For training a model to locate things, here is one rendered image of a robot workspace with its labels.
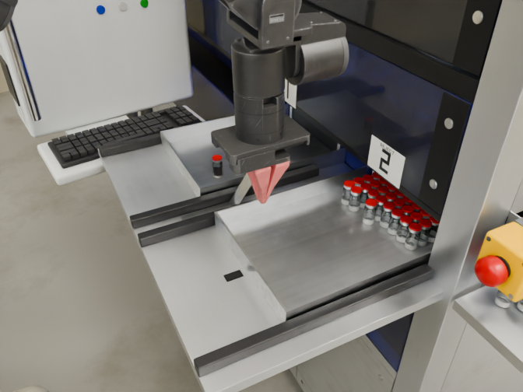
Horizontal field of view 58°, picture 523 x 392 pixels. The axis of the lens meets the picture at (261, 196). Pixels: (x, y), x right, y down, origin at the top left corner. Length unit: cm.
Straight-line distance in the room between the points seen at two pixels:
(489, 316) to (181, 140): 75
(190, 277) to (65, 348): 118
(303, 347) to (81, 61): 99
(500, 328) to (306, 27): 52
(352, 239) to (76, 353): 127
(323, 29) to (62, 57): 96
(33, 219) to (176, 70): 130
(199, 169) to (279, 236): 28
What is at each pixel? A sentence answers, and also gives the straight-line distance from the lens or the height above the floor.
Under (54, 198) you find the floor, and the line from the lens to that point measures 266.
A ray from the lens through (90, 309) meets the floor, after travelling 201.
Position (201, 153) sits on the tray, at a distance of 110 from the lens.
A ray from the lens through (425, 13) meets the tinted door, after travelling 73.
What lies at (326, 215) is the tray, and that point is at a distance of 91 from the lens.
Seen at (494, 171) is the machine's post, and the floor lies 111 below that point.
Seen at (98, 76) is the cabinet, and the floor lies 94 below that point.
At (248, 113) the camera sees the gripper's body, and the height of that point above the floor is 121.
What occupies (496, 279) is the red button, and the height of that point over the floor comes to 100.
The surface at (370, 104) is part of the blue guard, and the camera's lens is 83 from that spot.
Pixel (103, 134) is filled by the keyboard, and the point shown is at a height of 83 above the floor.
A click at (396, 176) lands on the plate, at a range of 81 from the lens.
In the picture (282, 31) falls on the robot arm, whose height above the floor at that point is 130.
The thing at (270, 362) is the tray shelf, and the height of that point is 88.
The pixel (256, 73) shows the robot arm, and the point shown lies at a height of 126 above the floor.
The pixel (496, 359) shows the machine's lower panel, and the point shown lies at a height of 58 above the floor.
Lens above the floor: 144
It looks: 36 degrees down
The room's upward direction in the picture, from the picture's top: straight up
